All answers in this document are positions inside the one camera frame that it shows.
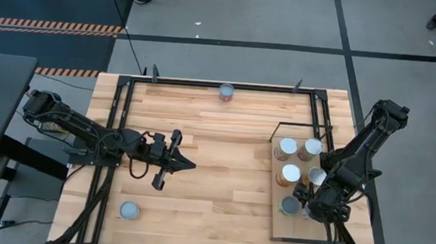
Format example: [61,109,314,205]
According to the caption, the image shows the tan label can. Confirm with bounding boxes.
[296,136,324,164]

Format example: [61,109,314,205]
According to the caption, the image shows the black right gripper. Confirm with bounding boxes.
[291,181,354,226]

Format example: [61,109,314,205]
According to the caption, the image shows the small pale lid can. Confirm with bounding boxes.
[118,200,142,222]

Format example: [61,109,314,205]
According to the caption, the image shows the small green label can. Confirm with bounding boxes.
[276,194,302,218]

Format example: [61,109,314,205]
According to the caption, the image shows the long black floor cable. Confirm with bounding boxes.
[96,0,153,77]

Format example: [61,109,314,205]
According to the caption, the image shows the large brown label can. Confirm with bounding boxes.
[273,136,299,163]

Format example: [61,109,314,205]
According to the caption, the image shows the black cable bundle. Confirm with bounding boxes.
[325,219,377,244]
[54,162,116,244]

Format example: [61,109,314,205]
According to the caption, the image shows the black power strip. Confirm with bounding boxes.
[37,120,67,134]

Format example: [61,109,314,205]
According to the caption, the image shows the small red label can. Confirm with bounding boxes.
[218,82,235,103]

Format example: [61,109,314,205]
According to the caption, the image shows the wide orange label can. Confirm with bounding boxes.
[274,162,302,189]

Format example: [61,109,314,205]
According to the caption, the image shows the black desk base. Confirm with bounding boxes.
[0,134,72,234]

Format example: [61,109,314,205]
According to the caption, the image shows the black metal table frame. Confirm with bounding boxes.
[75,71,364,244]

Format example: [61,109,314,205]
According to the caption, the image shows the black hazard striped floor mat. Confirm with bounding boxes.
[0,0,134,83]

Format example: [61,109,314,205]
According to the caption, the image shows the small blue orange label can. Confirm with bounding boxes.
[300,166,328,188]

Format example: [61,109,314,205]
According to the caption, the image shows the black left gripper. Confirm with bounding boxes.
[142,127,199,194]

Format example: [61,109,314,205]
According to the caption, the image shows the wooden shelf with black rails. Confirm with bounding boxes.
[262,120,356,244]

